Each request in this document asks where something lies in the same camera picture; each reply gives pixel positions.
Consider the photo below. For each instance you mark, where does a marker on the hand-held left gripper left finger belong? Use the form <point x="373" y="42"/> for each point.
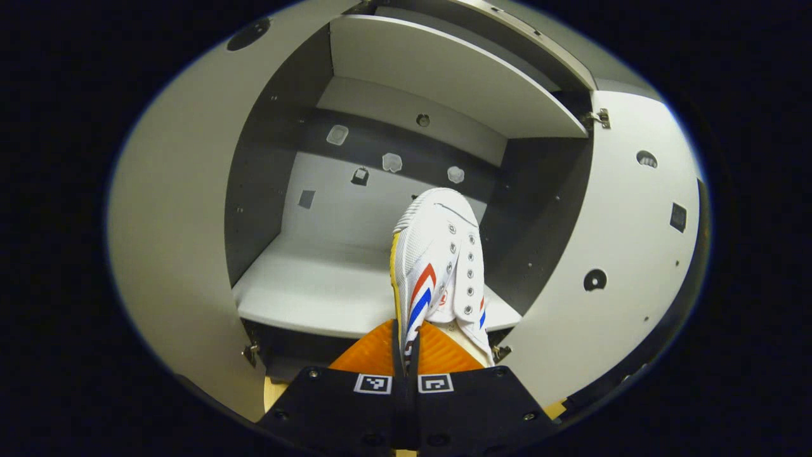
<point x="342" y="406"/>

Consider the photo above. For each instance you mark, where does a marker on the white cabinet shelf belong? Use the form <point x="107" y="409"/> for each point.
<point x="444" y="70"/>

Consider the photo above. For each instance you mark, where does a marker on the white striped canvas shoe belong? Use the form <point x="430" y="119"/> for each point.
<point x="431" y="254"/>

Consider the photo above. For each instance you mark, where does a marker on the white cabinet door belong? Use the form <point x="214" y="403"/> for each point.
<point x="177" y="222"/>
<point x="609" y="222"/>

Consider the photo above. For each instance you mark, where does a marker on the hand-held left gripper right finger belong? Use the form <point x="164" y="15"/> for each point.
<point x="469" y="406"/>

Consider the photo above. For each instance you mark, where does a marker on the metal door hinge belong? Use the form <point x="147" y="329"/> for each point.
<point x="501" y="353"/>
<point x="251" y="354"/>
<point x="597" y="118"/>

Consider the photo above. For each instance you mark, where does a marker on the white shoe cabinet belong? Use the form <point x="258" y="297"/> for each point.
<point x="304" y="285"/>

